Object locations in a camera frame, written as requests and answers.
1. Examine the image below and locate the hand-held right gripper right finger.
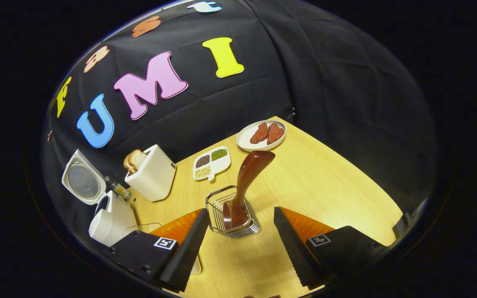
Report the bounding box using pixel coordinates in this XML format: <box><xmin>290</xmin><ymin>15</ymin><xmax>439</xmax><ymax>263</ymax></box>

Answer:
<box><xmin>274</xmin><ymin>206</ymin><xmax>388</xmax><ymax>289</ymax></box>

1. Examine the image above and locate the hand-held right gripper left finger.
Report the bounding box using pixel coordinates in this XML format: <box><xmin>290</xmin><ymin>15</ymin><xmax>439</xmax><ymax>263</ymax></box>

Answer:
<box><xmin>108</xmin><ymin>208</ymin><xmax>210</xmax><ymax>292</ymax></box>

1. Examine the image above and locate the metal wire chopstick holder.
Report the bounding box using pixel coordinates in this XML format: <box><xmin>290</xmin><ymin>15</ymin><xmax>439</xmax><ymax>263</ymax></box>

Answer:
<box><xmin>205</xmin><ymin>185</ymin><xmax>261</xmax><ymax>238</ymax></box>

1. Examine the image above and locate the white rice cooker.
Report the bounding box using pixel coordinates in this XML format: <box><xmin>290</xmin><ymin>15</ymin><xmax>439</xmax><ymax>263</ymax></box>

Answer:
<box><xmin>61</xmin><ymin>149</ymin><xmax>138</xmax><ymax>248</ymax></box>

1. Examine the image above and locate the wooden spoon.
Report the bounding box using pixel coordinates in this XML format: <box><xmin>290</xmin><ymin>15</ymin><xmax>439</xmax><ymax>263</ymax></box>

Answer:
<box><xmin>222</xmin><ymin>150</ymin><xmax>276</xmax><ymax>230</ymax></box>

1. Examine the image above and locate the white toaster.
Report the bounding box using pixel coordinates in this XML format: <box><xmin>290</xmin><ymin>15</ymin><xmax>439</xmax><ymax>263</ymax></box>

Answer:
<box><xmin>125</xmin><ymin>144</ymin><xmax>177</xmax><ymax>202</ymax></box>

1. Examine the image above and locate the clear glass bottle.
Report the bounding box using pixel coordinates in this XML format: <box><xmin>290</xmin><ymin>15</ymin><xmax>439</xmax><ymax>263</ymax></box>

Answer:
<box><xmin>105</xmin><ymin>176</ymin><xmax>131</xmax><ymax>201</ymax></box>

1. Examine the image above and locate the white divided grain dish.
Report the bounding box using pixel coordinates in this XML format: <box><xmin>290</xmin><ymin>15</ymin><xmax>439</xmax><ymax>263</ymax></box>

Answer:
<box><xmin>193</xmin><ymin>146</ymin><xmax>231</xmax><ymax>182</ymax></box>

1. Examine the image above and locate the red meat slice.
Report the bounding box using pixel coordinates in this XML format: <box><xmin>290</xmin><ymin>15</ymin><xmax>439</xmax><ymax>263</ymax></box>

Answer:
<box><xmin>250</xmin><ymin>123</ymin><xmax>270</xmax><ymax>144</ymax></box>
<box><xmin>267</xmin><ymin>123</ymin><xmax>285</xmax><ymax>145</ymax></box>

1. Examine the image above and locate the round white plate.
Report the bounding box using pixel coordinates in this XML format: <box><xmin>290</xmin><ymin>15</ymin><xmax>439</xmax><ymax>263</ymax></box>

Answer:
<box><xmin>236</xmin><ymin>120</ymin><xmax>287</xmax><ymax>152</ymax></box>

